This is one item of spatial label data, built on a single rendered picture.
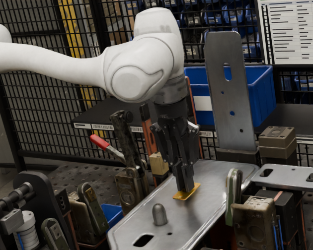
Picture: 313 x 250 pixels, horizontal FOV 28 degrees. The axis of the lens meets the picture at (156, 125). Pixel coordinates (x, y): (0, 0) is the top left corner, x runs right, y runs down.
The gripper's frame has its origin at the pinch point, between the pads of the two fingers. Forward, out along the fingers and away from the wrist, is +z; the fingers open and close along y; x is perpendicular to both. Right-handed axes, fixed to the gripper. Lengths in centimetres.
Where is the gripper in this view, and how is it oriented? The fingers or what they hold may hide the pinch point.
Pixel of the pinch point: (184, 176)
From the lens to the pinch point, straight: 152.4
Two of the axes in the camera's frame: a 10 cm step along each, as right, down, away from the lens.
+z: 1.8, 9.2, 3.5
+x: 5.2, -4.0, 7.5
